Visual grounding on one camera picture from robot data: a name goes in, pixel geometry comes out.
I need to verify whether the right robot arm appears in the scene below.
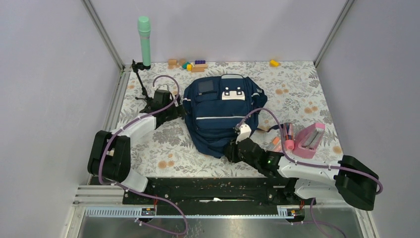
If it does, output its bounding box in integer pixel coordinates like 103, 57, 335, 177
223, 138, 383, 211

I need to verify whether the black tripod stand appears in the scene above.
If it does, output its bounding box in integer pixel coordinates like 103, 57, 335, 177
131, 59, 152, 109

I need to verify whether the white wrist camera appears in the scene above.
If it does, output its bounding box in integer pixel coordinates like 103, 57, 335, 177
234, 123, 252, 144
153, 84, 170, 92

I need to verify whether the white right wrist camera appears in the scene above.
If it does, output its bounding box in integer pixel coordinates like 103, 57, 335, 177
234, 123, 252, 144

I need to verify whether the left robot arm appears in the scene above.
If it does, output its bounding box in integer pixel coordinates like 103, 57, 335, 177
87, 89, 185, 204

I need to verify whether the navy blue student backpack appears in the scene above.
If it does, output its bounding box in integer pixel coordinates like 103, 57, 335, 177
182, 74, 268, 158

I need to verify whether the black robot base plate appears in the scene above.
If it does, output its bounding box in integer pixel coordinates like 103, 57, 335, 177
122, 177, 317, 217

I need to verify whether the long wooden block front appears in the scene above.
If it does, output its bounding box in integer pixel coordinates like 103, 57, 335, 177
191, 67, 205, 72

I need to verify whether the long wooden block rear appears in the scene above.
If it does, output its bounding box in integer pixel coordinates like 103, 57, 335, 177
194, 63, 208, 68

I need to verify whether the yellow block far right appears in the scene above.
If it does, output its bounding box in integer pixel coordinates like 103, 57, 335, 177
269, 59, 281, 67

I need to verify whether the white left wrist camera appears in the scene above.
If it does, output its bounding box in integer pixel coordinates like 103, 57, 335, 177
153, 84, 170, 92

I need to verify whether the slotted metal cable rail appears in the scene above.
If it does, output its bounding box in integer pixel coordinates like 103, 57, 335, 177
85, 206, 305, 220

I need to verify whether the long wooden block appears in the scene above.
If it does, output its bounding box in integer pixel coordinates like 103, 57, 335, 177
191, 67, 205, 72
194, 63, 208, 68

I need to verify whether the light wooden cube block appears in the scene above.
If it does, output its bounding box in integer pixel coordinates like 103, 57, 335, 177
167, 59, 178, 66

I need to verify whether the pink box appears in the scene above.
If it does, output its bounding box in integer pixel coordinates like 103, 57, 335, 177
292, 122, 325, 159

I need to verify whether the green microphone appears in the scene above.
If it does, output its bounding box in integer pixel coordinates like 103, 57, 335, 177
137, 16, 151, 69

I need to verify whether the orange highlighter pen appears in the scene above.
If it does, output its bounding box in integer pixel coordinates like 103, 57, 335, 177
268, 136, 281, 150

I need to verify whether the teal toy block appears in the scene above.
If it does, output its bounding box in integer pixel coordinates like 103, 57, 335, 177
182, 62, 190, 70

